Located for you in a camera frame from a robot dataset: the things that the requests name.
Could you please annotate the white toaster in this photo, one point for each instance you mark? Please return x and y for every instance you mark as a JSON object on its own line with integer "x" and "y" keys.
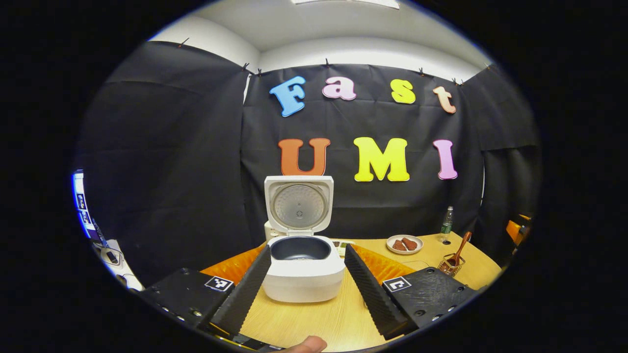
{"x": 268, "y": 231}

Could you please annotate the black backdrop cloth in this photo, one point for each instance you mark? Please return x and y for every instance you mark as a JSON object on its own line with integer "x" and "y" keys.
{"x": 196, "y": 171}

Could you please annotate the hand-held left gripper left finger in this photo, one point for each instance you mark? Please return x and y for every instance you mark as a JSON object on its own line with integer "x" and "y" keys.
{"x": 245, "y": 294}

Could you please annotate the computer monitor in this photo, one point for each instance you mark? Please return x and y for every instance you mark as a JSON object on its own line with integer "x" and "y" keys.
{"x": 81, "y": 203}

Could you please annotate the brown food piece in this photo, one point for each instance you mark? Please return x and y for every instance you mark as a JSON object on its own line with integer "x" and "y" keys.
{"x": 411, "y": 243}
{"x": 399, "y": 245}

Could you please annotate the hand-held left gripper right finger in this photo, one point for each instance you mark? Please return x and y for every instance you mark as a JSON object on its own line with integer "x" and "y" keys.
{"x": 370, "y": 289}

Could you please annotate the white side desk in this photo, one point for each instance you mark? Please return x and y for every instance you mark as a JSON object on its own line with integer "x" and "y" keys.
{"x": 128, "y": 279}

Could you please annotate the brown wooden spoon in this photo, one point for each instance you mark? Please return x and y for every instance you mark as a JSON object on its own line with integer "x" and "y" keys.
{"x": 463, "y": 242}

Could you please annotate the white plate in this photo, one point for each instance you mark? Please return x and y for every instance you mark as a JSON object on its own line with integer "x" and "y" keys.
{"x": 405, "y": 252}

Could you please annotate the white rice cooker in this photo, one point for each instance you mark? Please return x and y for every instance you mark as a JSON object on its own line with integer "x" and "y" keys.
{"x": 304, "y": 279}

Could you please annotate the clear water bottle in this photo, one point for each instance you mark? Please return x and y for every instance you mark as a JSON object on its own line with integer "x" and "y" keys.
{"x": 446, "y": 226}

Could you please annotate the long ceiling light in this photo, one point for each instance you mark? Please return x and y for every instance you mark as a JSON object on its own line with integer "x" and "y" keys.
{"x": 343, "y": 2}

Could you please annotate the black phone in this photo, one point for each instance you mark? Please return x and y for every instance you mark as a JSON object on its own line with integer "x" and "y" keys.
{"x": 112, "y": 257}

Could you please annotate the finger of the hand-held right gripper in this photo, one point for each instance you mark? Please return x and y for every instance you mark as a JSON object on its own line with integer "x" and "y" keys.
{"x": 514, "y": 229}

